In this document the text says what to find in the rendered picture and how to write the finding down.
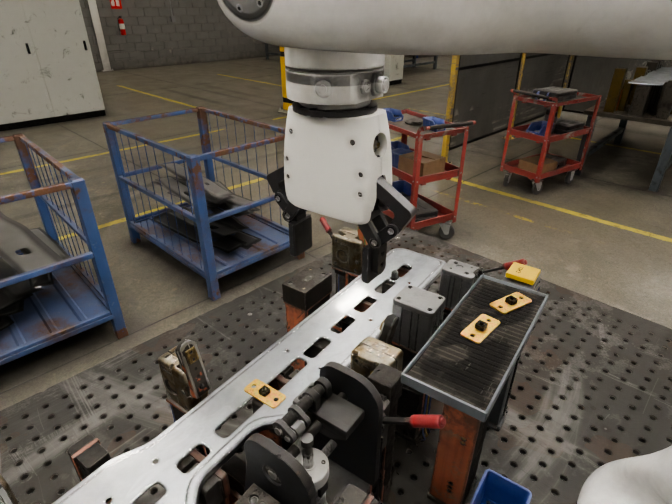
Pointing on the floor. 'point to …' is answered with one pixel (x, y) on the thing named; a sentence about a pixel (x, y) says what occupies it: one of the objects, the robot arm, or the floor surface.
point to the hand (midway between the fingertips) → (335, 255)
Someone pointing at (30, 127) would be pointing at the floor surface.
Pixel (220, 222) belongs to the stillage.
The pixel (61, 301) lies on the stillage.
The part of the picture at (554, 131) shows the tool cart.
